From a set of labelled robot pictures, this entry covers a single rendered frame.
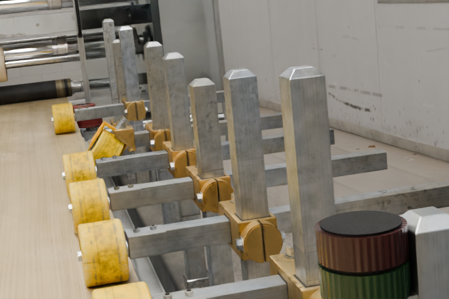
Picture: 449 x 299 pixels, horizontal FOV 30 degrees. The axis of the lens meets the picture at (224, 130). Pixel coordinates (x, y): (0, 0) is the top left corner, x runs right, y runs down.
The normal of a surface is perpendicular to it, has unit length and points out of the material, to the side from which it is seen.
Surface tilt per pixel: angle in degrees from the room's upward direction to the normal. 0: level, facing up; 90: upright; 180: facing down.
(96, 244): 59
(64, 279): 0
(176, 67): 90
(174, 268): 0
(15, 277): 0
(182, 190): 90
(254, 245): 90
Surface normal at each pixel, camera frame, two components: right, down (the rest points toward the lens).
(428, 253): 0.22, 0.15
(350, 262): -0.40, 0.20
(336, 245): -0.64, 0.20
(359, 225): -0.10, -0.98
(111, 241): 0.15, -0.38
